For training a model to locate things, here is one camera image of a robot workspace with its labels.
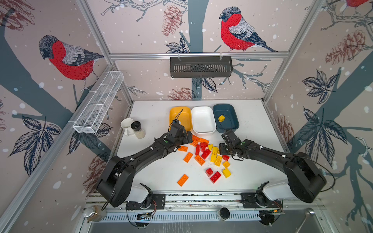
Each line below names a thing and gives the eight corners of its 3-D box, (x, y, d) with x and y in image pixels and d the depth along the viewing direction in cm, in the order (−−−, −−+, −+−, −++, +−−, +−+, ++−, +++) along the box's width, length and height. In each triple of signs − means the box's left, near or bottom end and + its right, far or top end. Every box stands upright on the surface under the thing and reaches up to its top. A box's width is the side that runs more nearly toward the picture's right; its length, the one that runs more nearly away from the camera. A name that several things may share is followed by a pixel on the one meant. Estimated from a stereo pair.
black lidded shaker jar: (135, 138, 101) (129, 128, 91) (137, 131, 105) (132, 121, 95) (144, 138, 101) (139, 128, 91) (146, 131, 105) (141, 121, 95)
